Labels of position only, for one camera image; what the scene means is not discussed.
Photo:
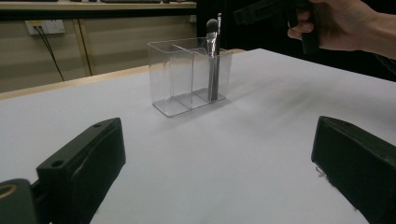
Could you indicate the white wall socket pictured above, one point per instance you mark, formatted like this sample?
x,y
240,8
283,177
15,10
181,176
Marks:
x,y
53,26

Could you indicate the small white wall plate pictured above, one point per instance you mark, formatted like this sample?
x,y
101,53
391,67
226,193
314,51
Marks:
x,y
193,18

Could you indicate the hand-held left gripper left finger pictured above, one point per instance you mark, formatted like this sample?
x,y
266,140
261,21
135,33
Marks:
x,y
81,168

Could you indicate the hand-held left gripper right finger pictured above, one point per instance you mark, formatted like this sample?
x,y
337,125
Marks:
x,y
358,161

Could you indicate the clear plastic divided organizer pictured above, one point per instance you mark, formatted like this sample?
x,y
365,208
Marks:
x,y
174,77

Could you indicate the black curtain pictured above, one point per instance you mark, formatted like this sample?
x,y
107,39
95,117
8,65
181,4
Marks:
x,y
264,37

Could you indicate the white table sheet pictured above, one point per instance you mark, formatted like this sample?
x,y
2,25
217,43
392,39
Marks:
x,y
218,155

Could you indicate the long wooden desk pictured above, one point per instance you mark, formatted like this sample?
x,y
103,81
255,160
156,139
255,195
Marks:
x,y
93,5

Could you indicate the thin black cosmetic pencil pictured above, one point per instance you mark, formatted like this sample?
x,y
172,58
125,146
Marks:
x,y
219,31

